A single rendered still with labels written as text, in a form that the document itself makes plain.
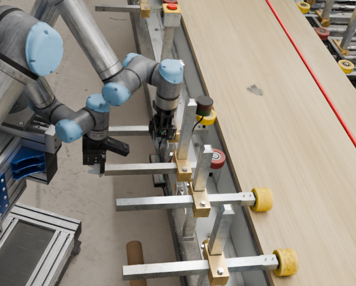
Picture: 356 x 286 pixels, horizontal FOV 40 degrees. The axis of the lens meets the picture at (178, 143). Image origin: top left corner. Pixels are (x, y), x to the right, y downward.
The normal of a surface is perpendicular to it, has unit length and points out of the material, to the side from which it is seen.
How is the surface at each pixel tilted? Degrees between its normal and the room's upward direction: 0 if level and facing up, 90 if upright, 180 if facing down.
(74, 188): 0
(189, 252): 0
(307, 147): 0
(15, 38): 44
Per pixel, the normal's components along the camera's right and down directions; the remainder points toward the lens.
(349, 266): 0.13, -0.73
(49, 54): 0.85, 0.37
